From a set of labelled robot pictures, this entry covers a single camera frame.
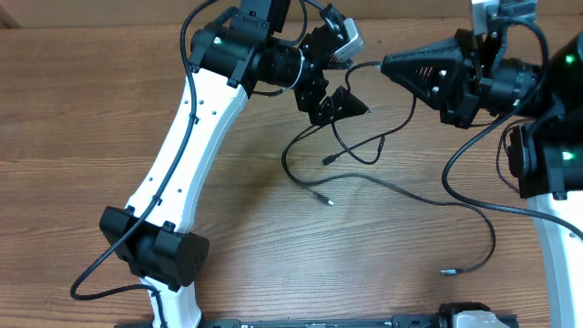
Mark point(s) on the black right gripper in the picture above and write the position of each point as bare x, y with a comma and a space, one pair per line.
447, 57

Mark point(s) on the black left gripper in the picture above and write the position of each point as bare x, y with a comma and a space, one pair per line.
308, 100

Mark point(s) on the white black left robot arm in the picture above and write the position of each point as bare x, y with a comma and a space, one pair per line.
224, 61

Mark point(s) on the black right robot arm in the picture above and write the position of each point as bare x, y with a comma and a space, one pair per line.
545, 156

